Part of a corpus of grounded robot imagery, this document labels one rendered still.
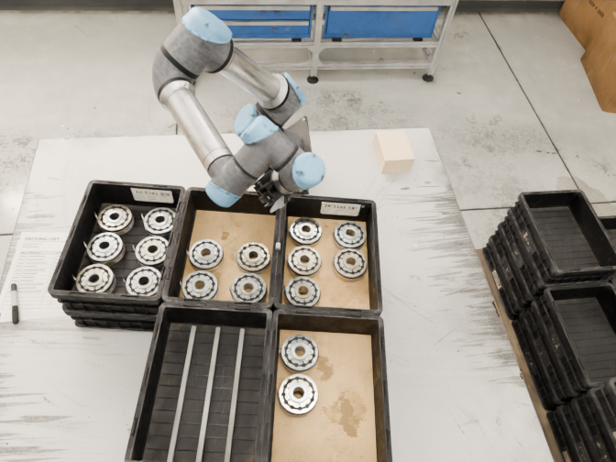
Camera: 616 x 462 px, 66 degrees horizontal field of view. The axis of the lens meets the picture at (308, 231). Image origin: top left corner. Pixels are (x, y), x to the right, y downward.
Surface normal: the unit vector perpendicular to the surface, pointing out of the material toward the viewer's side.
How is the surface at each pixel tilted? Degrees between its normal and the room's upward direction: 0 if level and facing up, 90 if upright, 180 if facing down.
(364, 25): 90
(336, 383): 0
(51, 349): 0
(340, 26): 90
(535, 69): 0
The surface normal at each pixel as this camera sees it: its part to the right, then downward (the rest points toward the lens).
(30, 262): 0.07, -0.57
